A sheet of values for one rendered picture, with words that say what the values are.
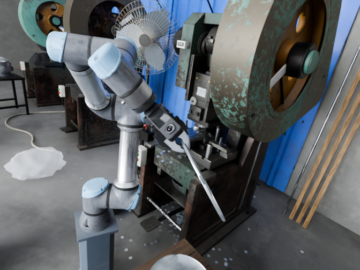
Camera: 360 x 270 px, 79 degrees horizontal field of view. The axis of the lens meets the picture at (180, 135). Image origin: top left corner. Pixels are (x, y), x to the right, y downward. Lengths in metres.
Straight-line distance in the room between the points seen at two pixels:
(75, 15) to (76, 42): 1.69
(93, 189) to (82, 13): 1.67
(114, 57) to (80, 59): 0.14
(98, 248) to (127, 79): 0.94
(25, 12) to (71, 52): 3.34
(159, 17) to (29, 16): 2.36
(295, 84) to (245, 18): 0.69
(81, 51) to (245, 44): 0.52
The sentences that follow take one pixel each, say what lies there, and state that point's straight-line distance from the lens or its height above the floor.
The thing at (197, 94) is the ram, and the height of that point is 1.04.
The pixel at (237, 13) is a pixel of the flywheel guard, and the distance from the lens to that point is 0.90.
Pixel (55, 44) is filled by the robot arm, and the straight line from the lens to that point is 0.66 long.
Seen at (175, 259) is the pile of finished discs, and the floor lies 0.37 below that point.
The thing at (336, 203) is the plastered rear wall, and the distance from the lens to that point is 2.56.
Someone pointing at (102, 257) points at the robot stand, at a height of 0.27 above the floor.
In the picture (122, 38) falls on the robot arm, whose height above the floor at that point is 1.32.
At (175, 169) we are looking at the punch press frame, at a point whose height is 0.58.
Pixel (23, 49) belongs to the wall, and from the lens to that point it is 7.63.
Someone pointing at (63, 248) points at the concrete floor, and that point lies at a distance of 1.78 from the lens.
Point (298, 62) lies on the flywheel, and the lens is 1.11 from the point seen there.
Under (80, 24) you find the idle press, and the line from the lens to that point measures 2.34.
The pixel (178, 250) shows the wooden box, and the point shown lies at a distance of 1.28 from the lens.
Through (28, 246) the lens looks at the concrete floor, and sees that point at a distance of 1.85.
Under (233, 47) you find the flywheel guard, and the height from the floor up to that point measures 1.34.
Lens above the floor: 1.34
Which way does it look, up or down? 23 degrees down
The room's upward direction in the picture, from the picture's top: 9 degrees clockwise
